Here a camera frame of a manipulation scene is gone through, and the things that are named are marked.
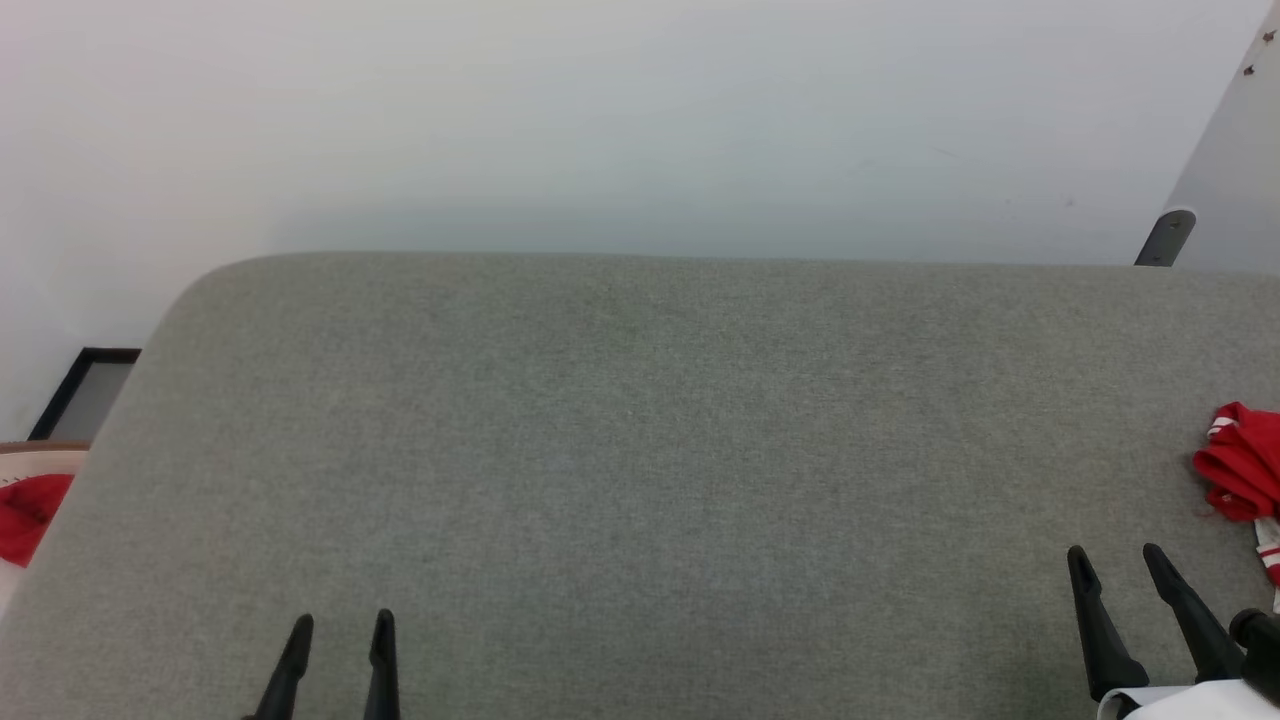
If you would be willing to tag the red cloth in basket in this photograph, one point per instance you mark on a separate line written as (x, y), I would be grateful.
(30, 515)

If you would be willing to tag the red and white garment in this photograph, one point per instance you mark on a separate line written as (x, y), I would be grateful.
(1245, 465)

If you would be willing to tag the dark grey metal leg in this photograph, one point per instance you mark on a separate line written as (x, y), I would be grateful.
(1165, 238)

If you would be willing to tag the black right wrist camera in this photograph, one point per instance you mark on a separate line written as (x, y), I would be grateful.
(1262, 650)

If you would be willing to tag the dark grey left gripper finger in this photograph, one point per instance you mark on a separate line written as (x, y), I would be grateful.
(383, 680)
(288, 680)

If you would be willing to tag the light grey slanted board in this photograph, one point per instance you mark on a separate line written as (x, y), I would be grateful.
(1235, 170)

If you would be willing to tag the black framed grey panel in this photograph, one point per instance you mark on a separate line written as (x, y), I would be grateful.
(88, 395)

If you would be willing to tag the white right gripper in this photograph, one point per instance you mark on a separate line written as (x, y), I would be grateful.
(1190, 703)

